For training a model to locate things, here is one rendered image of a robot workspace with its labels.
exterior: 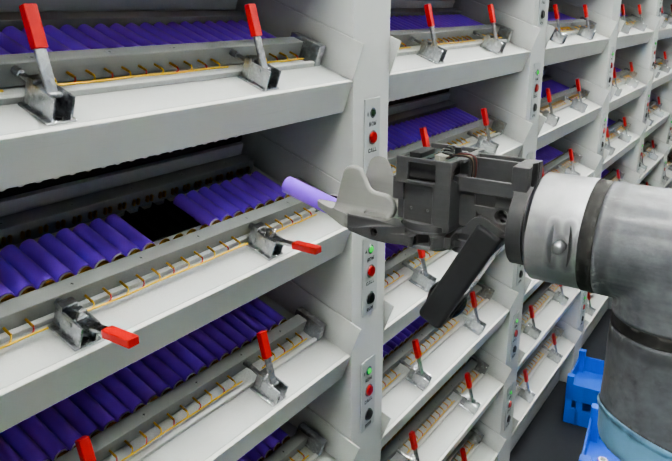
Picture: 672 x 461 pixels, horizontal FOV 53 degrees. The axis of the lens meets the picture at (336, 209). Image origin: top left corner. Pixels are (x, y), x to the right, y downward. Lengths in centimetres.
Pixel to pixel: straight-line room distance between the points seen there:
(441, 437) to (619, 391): 99
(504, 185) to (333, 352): 51
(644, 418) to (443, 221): 21
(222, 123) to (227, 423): 37
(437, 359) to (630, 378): 87
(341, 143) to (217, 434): 40
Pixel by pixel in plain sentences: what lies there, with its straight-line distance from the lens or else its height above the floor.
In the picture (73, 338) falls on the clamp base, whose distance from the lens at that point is 65.
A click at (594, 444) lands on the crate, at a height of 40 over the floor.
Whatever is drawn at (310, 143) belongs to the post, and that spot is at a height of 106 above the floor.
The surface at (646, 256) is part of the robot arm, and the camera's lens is 53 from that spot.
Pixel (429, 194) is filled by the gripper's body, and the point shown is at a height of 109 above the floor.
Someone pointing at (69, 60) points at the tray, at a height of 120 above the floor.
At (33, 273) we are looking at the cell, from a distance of 70.
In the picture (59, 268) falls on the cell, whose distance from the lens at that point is 71.
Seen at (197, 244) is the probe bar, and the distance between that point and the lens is 77.
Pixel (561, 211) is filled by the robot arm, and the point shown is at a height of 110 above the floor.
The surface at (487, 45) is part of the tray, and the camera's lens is 139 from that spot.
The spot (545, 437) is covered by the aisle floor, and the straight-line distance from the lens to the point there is 224.
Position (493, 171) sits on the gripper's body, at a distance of 59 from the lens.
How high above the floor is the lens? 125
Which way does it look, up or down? 17 degrees down
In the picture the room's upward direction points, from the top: straight up
